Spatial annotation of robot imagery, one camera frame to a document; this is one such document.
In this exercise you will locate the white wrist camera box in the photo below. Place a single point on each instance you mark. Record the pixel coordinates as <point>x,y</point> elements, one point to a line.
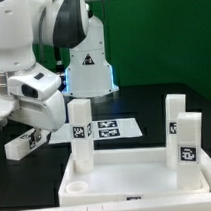
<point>37,85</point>

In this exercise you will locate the white frame rail front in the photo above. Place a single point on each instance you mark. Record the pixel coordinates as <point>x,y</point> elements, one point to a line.
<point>181,203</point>

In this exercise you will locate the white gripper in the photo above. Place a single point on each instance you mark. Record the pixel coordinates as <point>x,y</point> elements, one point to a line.
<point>49,114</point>

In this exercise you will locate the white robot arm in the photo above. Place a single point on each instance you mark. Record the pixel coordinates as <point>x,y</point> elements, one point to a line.
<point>59,23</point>

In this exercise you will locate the white marker plate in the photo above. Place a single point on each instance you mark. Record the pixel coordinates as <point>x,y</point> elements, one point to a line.
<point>99,130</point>

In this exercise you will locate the white desk top tray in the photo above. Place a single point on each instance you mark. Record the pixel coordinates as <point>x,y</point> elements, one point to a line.
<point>121,175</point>

